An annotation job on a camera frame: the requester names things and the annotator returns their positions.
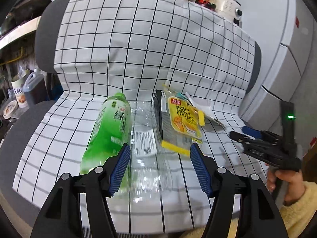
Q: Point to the yellow snack packet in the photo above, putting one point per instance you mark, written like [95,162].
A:
[179,121]

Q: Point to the white checkered cloth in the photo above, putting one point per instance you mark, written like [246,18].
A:
[138,54]

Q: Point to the white countertop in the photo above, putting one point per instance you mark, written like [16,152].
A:
[19,32]

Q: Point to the grey jug with handle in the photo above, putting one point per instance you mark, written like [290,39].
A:
[34,88]

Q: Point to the yellow fuzzy sleeve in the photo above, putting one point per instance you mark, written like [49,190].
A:
[300,217]

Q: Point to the grey office chair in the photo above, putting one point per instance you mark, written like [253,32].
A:
[24,128]

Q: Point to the white kitchen appliance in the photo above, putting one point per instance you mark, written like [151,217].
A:
[229,9]

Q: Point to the white paper napkin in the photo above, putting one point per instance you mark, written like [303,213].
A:
[205,109]

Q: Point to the clear plastic container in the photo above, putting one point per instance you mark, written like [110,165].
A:
[150,174]

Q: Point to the green tea bottle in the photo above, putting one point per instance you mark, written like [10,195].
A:
[111,130]

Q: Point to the grey refrigerator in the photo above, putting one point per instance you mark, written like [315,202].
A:
[283,32]

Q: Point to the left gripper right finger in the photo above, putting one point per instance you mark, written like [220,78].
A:
[259,215]

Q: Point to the white paper tub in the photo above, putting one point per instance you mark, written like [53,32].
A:
[18,82]

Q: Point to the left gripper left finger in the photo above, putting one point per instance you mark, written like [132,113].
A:
[60,215]

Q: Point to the right hand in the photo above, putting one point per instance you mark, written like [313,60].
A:
[294,185]

